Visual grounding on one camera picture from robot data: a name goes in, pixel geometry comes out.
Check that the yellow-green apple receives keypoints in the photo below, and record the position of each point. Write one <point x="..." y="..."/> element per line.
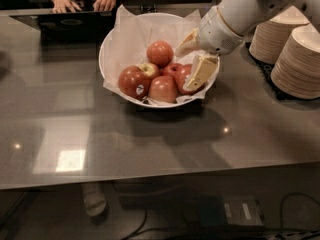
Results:
<point x="150" y="69"/>

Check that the black rubber mat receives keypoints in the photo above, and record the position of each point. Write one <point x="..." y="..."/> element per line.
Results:
<point x="266" y="72"/>

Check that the black laptop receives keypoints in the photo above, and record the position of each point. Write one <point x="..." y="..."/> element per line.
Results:
<point x="85" y="26"/>

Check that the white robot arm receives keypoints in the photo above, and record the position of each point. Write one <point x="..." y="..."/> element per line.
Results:
<point x="243" y="15"/>

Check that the front paper plate stack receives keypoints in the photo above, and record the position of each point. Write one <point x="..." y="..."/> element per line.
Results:
<point x="297" y="70"/>

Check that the white paper liner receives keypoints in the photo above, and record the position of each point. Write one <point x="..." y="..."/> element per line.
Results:
<point x="130" y="37"/>

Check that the foot in grey sock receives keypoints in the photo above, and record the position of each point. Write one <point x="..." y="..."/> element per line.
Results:
<point x="94" y="198"/>

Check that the person's right hand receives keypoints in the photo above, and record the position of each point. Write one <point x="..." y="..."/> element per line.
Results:
<point x="65" y="6"/>

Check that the person's left hand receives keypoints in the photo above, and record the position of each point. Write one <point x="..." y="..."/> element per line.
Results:
<point x="104" y="5"/>

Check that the white bowl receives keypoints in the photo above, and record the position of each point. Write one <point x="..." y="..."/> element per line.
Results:
<point x="108" y="64"/>

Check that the small red middle apple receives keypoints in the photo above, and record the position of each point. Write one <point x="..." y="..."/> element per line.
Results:
<point x="171" y="69"/>

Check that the red apple front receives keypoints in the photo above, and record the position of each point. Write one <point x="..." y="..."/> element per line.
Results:
<point x="163" y="89"/>

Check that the back paper plate stack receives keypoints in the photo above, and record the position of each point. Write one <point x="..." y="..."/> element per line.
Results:
<point x="270" y="37"/>

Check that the red apple with sticker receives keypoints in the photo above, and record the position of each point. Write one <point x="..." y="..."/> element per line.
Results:
<point x="133" y="82"/>
<point x="180" y="78"/>

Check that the paper plate stack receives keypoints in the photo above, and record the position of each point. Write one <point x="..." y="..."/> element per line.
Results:
<point x="270" y="37"/>
<point x="297" y="70"/>

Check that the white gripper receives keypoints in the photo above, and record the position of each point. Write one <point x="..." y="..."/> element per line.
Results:
<point x="218" y="33"/>

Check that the grey box on floor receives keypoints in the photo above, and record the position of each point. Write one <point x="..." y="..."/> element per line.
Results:
<point x="243" y="210"/>

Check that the red apple at back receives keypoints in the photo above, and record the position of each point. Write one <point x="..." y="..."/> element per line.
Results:
<point x="160" y="53"/>

